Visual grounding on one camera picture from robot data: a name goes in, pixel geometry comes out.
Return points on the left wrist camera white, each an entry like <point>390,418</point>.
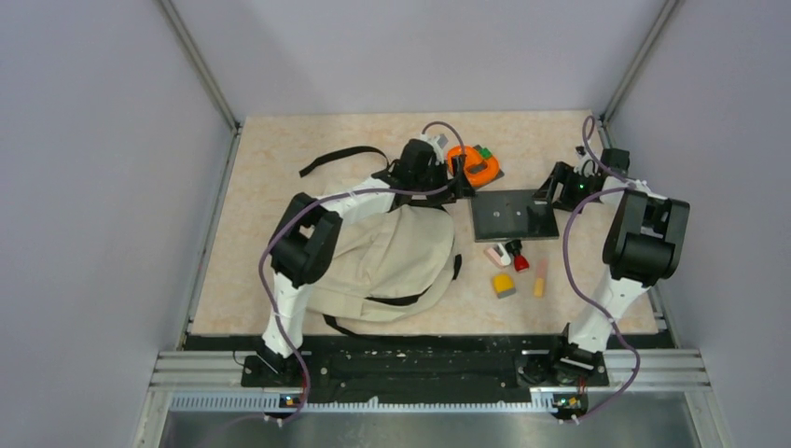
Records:
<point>437,143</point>

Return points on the beige canvas student bag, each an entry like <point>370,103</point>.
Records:
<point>397,253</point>

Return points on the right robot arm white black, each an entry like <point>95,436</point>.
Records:
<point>643,246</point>

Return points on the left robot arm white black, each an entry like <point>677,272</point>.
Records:
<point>299,253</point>

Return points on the grey building plate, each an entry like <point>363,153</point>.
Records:
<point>480,172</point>

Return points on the red black stamp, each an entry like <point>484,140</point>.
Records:
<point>515,249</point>

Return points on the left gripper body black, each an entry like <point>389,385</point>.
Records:
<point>436,176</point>

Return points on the yellow grey eraser block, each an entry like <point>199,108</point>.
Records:
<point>503,285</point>

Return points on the aluminium frame rail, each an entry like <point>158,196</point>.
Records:
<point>658,370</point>

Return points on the white cable duct strip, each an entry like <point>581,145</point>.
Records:
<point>239,402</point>

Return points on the pink white correction tape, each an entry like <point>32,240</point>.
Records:
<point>498,255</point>

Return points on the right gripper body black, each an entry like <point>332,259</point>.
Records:
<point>575,187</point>

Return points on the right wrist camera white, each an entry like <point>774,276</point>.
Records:
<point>585,166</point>

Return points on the black book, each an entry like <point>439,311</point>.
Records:
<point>512,214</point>

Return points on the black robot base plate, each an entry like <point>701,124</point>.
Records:
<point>405,391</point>

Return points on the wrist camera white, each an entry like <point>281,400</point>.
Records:
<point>437,143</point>
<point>585,166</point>

